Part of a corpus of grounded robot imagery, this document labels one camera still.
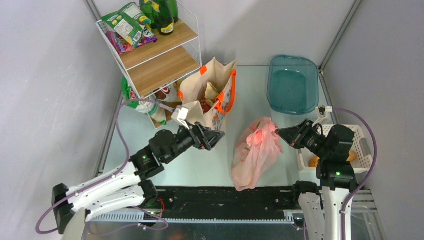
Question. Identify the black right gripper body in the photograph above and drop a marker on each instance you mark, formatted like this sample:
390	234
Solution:
301	134

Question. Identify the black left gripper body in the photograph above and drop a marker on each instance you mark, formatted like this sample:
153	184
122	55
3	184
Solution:
199	138

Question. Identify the pink plastic bag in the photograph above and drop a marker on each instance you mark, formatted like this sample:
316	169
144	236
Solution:
256	151

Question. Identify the beige floral tote bag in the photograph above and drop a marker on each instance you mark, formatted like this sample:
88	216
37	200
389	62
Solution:
223	77

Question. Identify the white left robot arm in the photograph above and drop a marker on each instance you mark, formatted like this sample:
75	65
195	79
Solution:
130	185

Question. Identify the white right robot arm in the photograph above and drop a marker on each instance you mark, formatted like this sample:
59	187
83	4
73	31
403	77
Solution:
326	207

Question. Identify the teal plastic tray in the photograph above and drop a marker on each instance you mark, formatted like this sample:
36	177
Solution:
293	85

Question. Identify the green white snack bag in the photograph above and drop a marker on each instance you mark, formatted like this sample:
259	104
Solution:
150	108

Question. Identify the yellow snack pack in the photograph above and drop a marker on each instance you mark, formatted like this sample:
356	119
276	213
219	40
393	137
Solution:
177	86

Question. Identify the white plastic basket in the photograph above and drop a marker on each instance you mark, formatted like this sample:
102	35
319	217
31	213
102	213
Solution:
361	164

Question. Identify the green glass bottle front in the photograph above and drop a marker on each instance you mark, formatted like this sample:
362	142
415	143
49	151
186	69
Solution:
163	17

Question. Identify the green glass bottle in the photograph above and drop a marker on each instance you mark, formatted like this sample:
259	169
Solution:
163	17
146	7
173	6

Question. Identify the purple candy bag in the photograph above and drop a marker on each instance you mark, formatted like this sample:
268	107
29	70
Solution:
122	46

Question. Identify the green chips bag top shelf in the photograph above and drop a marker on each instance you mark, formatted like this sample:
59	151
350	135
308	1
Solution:
130	23

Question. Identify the green glass bottle back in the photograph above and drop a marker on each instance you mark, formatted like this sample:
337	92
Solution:
173	6

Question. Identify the green glass bottle middle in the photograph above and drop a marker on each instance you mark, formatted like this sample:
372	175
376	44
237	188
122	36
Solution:
146	7

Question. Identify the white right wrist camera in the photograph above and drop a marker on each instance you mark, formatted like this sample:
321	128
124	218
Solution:
323	114

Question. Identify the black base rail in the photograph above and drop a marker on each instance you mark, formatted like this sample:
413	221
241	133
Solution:
227	204

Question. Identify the white wire wooden shelf rack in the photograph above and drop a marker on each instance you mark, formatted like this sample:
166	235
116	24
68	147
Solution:
172	58

